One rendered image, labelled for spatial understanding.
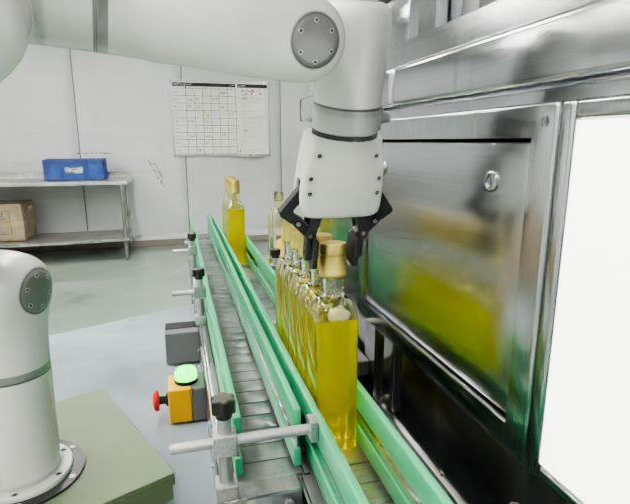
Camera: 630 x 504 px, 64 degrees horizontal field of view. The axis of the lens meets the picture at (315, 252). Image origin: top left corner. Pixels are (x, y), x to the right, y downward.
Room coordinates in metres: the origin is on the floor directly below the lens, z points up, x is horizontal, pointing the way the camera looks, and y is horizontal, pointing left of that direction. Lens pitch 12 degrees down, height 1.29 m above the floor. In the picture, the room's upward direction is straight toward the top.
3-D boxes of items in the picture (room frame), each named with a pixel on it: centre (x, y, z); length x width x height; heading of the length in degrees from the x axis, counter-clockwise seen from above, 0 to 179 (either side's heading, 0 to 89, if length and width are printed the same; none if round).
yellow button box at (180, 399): (0.91, 0.26, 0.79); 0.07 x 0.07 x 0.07; 15
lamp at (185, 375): (0.91, 0.25, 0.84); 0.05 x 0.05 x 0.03
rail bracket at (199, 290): (1.08, 0.28, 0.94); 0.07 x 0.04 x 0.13; 105
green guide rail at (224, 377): (1.39, 0.32, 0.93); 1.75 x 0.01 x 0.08; 15
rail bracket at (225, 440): (0.51, 0.08, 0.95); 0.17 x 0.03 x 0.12; 105
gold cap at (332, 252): (0.62, -0.02, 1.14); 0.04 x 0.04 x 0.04
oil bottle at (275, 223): (1.49, 0.11, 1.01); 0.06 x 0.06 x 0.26; 23
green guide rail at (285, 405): (1.41, 0.25, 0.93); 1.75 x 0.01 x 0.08; 15
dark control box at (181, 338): (1.18, 0.33, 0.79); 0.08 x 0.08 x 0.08; 15
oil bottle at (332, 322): (0.63, -0.02, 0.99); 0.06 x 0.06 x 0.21; 16
